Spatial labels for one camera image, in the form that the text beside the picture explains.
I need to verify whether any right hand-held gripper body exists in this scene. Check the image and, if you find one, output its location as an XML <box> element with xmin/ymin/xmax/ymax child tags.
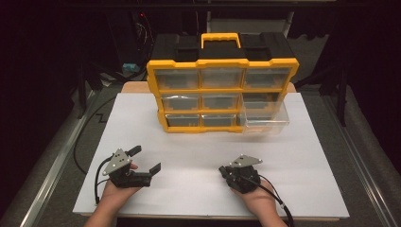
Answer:
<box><xmin>224</xmin><ymin>153</ymin><xmax>264</xmax><ymax>195</ymax></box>

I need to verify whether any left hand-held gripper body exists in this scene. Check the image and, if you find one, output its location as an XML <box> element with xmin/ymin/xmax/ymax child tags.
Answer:
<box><xmin>102</xmin><ymin>148</ymin><xmax>153</xmax><ymax>189</ymax></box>

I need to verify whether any transparent plastic drawer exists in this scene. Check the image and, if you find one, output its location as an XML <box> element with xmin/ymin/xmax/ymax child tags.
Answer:
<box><xmin>241</xmin><ymin>93</ymin><xmax>290</xmax><ymax>136</ymax></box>

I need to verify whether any yellow black organizer case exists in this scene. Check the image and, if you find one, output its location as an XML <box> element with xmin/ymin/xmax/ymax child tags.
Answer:
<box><xmin>146</xmin><ymin>32</ymin><xmax>300</xmax><ymax>133</ymax></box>

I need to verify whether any person's left hand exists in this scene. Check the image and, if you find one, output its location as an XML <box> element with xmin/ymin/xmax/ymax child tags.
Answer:
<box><xmin>100</xmin><ymin>163</ymin><xmax>143</xmax><ymax>210</ymax></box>

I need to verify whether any person's right hand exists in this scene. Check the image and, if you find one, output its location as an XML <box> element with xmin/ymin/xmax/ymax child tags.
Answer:
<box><xmin>231</xmin><ymin>179</ymin><xmax>281</xmax><ymax>218</ymax></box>

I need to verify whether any black metal stand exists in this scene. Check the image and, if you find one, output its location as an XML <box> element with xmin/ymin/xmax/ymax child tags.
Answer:
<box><xmin>294</xmin><ymin>61</ymin><xmax>352</xmax><ymax>128</ymax></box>
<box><xmin>76</xmin><ymin>60</ymin><xmax>107</xmax><ymax>120</ymax></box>

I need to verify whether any grid of clear organizer drawers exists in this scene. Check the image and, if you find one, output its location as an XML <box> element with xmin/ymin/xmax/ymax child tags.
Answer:
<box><xmin>154</xmin><ymin>67</ymin><xmax>291</xmax><ymax>128</ymax></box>

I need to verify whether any teal object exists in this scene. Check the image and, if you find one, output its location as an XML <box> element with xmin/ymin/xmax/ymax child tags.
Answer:
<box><xmin>122</xmin><ymin>62</ymin><xmax>141</xmax><ymax>74</ymax></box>

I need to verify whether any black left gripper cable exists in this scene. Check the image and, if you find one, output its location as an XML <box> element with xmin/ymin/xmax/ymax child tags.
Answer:
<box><xmin>94</xmin><ymin>156</ymin><xmax>113</xmax><ymax>205</ymax></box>

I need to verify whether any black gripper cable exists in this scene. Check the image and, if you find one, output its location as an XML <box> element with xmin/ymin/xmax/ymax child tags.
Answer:
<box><xmin>94</xmin><ymin>156</ymin><xmax>113</xmax><ymax>205</ymax></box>
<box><xmin>242</xmin><ymin>174</ymin><xmax>296</xmax><ymax>227</ymax></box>

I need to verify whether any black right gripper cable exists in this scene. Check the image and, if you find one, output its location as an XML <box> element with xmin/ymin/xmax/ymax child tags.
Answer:
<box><xmin>242</xmin><ymin>174</ymin><xmax>296</xmax><ymax>227</ymax></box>

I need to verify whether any black floor cable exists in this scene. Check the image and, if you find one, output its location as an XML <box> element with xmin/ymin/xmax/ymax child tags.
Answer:
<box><xmin>73</xmin><ymin>94</ymin><xmax>118</xmax><ymax>175</ymax></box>

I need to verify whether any aluminium floor rail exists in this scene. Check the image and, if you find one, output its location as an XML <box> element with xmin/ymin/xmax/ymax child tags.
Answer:
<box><xmin>320</xmin><ymin>93</ymin><xmax>401</xmax><ymax>227</ymax></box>
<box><xmin>18</xmin><ymin>89</ymin><xmax>97</xmax><ymax>227</ymax></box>

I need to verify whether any bundle of thin cables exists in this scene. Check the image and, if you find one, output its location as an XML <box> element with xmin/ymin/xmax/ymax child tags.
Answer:
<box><xmin>133</xmin><ymin>11</ymin><xmax>156</xmax><ymax>50</ymax></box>

